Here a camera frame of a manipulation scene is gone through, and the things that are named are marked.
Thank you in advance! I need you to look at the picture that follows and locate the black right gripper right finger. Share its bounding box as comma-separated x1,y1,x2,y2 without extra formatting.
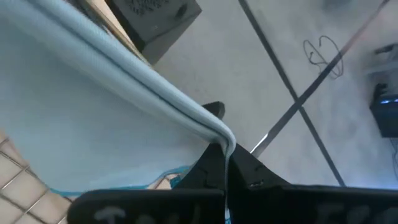
228,144,398,224

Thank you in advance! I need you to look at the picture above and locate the pale blue microfiber towel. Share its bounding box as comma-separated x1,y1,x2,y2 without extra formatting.
0,0,237,224

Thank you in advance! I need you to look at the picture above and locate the small black bracket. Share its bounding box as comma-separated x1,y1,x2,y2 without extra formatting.
201,101,226,121

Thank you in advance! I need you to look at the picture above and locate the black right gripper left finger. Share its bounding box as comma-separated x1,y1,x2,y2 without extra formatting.
67,142,226,224

